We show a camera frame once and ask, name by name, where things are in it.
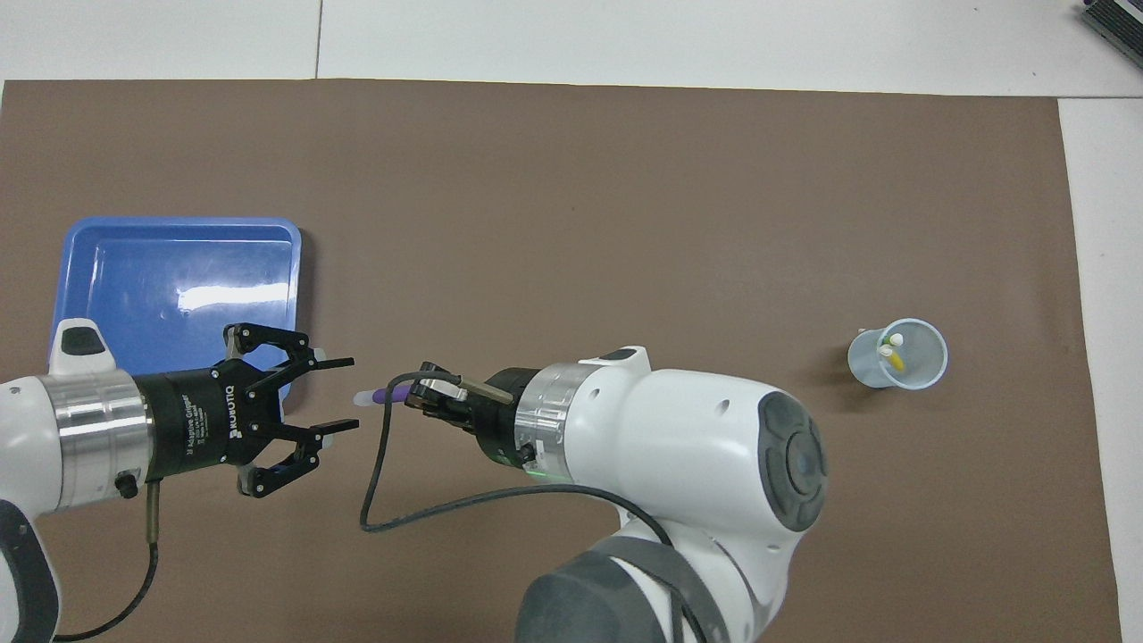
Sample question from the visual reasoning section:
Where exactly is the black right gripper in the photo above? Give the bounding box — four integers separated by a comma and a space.
406, 361, 538, 467

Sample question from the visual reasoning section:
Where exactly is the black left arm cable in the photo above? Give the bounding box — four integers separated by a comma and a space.
52, 480, 163, 643

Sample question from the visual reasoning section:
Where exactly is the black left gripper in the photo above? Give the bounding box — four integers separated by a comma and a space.
134, 322, 361, 499

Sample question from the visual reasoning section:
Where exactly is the brown table mat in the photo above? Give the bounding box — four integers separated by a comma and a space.
0, 79, 1124, 643

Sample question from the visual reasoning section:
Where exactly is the blue plastic tray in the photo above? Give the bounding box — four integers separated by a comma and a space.
49, 217, 303, 422

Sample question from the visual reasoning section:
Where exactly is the grey laptop corner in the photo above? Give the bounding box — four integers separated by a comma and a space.
1076, 0, 1143, 47

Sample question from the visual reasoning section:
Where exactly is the purple marker pen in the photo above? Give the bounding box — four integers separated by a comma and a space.
354, 382, 417, 410

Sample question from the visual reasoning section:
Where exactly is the translucent plastic cup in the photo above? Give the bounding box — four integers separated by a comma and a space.
847, 319, 949, 391

